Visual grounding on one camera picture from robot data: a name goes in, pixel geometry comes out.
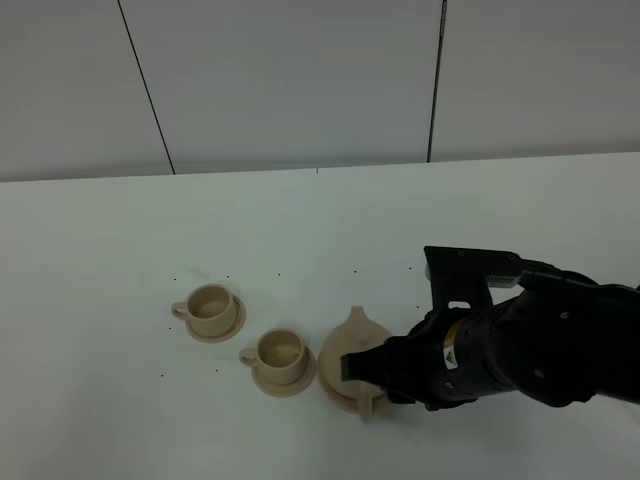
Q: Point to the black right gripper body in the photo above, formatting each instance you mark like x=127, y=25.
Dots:
x=423, y=366

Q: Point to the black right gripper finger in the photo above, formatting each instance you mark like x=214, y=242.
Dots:
x=372, y=366

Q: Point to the beige teapot with lid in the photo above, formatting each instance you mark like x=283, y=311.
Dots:
x=357, y=333

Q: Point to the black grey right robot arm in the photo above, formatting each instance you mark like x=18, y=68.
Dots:
x=563, y=339

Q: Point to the large beige teapot saucer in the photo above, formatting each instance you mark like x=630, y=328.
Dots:
x=356, y=397

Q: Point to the beige near cup saucer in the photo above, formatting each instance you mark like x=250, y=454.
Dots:
x=296, y=387

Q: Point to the beige cup saucer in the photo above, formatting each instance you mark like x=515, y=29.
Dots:
x=236, y=327
x=296, y=387

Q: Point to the beige far cup saucer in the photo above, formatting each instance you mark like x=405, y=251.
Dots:
x=236, y=327

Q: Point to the beige far teacup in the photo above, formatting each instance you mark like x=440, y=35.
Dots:
x=210, y=311

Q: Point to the beige teacup with handle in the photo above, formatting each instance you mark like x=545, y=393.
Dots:
x=279, y=357

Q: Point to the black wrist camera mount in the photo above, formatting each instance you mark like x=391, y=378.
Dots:
x=466, y=275

